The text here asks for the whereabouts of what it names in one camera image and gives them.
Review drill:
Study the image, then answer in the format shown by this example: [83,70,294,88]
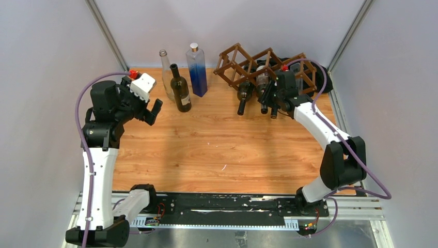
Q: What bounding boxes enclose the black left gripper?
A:
[114,77,161,125]

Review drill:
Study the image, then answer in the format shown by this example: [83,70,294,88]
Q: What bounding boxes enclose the dark bottle barcode label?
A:
[256,72,269,114]

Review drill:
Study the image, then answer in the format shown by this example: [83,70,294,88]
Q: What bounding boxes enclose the dark bottle white label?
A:
[170,64,192,113]

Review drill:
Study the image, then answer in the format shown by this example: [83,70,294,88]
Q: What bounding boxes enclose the clear round glass bottle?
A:
[159,49,175,102]

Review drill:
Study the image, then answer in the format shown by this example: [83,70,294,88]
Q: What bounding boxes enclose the blue square glass bottle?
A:
[186,43,208,97]

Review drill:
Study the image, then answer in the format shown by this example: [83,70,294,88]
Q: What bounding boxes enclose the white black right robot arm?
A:
[258,71,367,216]

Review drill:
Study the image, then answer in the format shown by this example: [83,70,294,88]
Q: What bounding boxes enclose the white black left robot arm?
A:
[65,73,163,247]

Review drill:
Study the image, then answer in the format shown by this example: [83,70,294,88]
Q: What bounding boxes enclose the small clear bottle in rack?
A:
[270,107,278,119]

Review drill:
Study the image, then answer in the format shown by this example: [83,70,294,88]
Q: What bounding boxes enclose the dark bottle lower rack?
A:
[237,81,255,116]

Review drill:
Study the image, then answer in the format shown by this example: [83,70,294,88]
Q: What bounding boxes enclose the brown wooden wine rack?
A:
[213,43,317,94]

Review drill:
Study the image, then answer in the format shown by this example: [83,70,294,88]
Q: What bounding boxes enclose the black cloth behind rack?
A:
[280,54,333,96]

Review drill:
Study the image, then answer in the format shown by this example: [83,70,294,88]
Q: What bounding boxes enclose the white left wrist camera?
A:
[129,73,157,103]

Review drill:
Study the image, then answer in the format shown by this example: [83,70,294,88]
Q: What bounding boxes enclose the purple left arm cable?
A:
[74,70,139,248]

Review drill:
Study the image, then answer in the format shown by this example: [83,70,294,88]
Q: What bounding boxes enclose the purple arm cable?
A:
[280,58,393,237]
[74,70,139,248]

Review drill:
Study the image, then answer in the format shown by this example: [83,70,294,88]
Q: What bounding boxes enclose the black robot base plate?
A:
[130,191,329,230]

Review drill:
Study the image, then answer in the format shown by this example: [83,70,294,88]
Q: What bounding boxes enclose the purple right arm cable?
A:
[280,58,393,237]

